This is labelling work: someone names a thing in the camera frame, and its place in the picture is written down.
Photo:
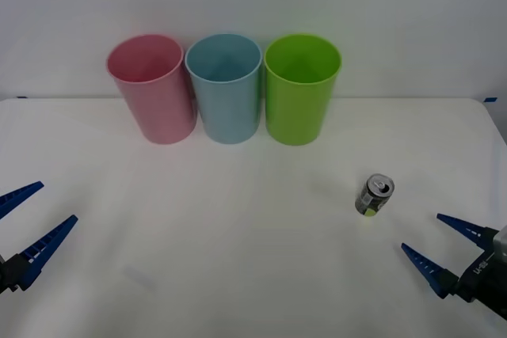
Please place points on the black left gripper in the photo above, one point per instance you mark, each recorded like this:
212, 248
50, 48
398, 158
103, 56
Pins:
6, 278

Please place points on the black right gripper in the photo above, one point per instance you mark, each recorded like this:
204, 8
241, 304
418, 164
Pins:
485, 286

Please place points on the black and green drink can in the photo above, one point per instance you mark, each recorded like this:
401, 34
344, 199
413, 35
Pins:
370, 197

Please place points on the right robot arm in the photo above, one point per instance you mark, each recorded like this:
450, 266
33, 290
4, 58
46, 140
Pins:
502, 243

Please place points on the pink plastic bin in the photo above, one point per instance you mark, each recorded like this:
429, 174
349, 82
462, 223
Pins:
158, 110

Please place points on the green plastic bin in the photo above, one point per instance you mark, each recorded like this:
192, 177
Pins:
297, 116

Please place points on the pale blue plastic bin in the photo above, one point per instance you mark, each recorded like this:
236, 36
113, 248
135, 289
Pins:
229, 114

